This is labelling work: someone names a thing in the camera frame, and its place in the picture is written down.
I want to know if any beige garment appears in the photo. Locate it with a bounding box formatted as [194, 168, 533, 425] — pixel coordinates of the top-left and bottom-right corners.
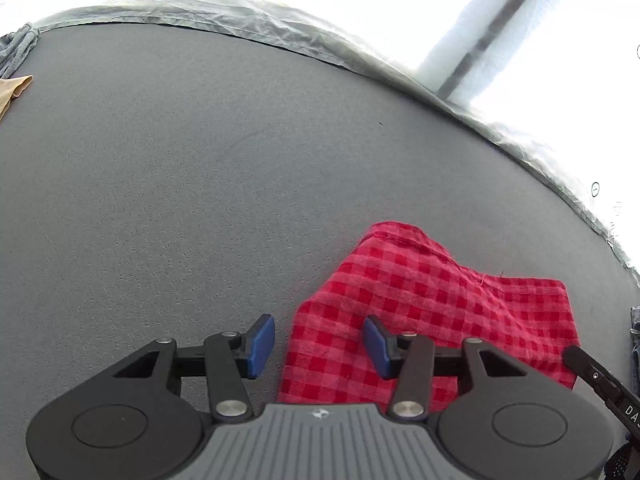
[0, 75, 34, 122]

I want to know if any grey-blue cloth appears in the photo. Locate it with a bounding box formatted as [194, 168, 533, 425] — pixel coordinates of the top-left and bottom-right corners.
[629, 305, 640, 362]

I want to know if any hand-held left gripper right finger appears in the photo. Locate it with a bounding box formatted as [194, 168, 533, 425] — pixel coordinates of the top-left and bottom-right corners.
[362, 314, 534, 423]

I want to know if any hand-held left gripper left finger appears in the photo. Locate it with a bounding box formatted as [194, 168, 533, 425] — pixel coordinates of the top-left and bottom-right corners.
[107, 314, 277, 424]

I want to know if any red checked cloth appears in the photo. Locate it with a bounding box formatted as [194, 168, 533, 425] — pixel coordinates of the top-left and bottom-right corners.
[277, 221, 582, 414]

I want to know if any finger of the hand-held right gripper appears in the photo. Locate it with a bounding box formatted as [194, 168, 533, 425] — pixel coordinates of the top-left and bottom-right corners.
[562, 344, 622, 404]

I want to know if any grey garment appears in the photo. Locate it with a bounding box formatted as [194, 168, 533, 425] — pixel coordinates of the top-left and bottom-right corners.
[0, 24, 40, 80]

